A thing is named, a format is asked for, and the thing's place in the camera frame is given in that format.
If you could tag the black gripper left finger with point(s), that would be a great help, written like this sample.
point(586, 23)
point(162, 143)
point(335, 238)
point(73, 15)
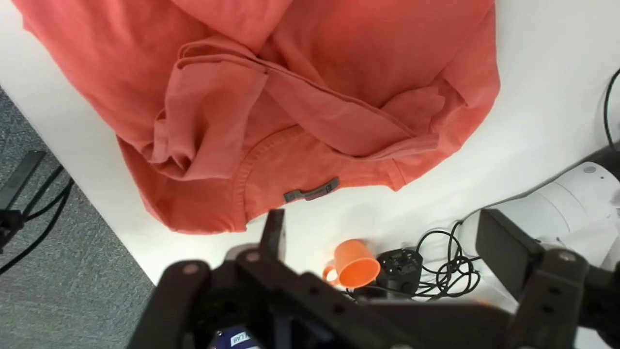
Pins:
point(259, 292)

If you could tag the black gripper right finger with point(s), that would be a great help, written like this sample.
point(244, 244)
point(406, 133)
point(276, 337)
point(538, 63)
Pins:
point(555, 292)

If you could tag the coral pink printed t-shirt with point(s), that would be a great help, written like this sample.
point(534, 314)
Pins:
point(323, 52)

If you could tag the small orange cup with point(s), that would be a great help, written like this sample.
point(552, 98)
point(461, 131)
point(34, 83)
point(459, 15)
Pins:
point(352, 265)

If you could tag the small black power adapter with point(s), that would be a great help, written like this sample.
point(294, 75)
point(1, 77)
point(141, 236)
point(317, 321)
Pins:
point(400, 267)

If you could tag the white articulated camera stand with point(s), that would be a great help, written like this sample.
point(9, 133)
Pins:
point(569, 201)

